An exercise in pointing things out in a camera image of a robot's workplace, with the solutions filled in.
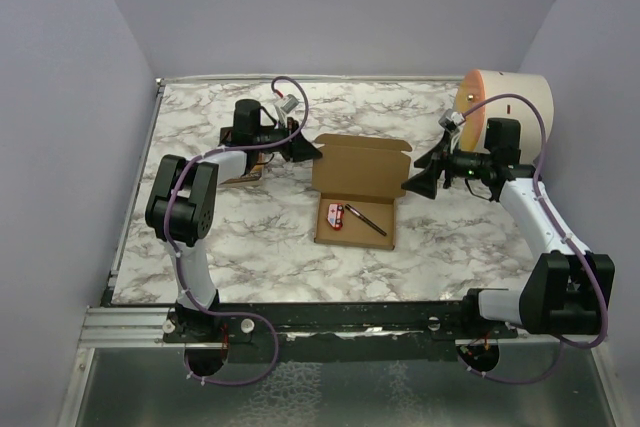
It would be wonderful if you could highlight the black pen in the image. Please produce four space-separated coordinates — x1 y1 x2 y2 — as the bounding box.
344 204 388 237

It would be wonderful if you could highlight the dark paperback book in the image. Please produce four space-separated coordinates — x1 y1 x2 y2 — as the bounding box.
217 126 269 187

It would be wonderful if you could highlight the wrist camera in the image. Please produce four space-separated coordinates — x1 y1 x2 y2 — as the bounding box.
438 109 466 148
274 94 299 124

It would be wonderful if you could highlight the brown cardboard box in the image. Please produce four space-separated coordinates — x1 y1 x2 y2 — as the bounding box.
312 133 412 251

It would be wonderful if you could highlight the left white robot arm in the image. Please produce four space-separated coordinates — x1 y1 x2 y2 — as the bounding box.
145 99 322 342

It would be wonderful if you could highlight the cream cylinder with coloured face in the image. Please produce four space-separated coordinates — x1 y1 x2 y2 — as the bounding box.
454 69 554 164

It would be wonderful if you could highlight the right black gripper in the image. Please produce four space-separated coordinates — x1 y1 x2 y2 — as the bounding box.
403 130 493 198

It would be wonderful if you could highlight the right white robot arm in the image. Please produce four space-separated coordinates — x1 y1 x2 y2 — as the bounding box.
402 111 615 338

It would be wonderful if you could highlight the red toy ambulance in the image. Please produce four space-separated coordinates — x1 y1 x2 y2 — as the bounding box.
327 203 345 231

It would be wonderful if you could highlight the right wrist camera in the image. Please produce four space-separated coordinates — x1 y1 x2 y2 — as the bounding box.
438 109 466 148

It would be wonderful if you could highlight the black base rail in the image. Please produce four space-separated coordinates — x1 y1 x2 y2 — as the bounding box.
163 300 518 372

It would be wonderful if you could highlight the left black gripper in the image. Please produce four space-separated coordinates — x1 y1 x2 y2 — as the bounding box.
253 117 322 162

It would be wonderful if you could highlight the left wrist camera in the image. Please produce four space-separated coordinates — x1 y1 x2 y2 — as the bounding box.
274 94 299 124

